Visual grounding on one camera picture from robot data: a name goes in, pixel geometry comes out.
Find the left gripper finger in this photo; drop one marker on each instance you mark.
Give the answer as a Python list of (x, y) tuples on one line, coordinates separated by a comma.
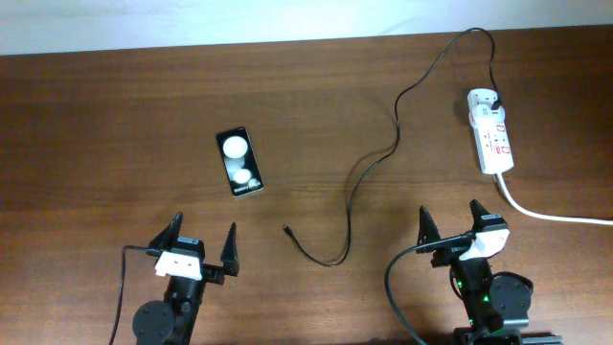
[(229, 253), (166, 239)]

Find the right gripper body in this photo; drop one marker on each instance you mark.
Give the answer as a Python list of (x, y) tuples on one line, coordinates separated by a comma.
[(473, 272)]

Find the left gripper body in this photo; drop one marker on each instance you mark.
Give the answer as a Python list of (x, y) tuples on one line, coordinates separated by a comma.
[(190, 288)]

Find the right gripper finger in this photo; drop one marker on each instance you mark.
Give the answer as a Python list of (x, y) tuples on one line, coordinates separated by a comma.
[(483, 220), (428, 232)]

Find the black smartphone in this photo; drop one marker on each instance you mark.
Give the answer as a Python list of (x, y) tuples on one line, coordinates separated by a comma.
[(239, 161)]

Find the white power strip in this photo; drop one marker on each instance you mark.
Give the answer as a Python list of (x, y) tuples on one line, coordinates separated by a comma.
[(492, 143)]

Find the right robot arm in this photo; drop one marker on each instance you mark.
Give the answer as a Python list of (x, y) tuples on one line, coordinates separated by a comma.
[(496, 304)]

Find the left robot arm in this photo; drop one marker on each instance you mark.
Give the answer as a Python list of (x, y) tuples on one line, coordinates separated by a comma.
[(170, 321)]

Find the white charger adapter plug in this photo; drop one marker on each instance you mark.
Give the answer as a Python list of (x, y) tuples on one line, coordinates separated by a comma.
[(482, 116)]

